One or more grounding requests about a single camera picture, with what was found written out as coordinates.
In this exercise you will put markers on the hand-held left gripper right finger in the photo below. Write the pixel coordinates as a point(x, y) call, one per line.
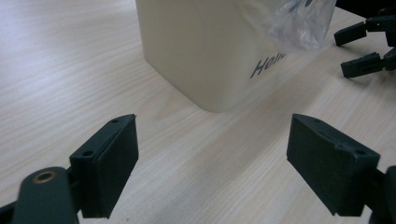
point(330, 168)

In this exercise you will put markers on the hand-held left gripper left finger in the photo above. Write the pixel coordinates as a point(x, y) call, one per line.
point(106, 168)

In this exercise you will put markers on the clear plastic bag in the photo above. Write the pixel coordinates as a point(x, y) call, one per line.
point(299, 28)

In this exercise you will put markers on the cream square waste bin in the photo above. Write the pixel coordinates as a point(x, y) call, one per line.
point(193, 46)

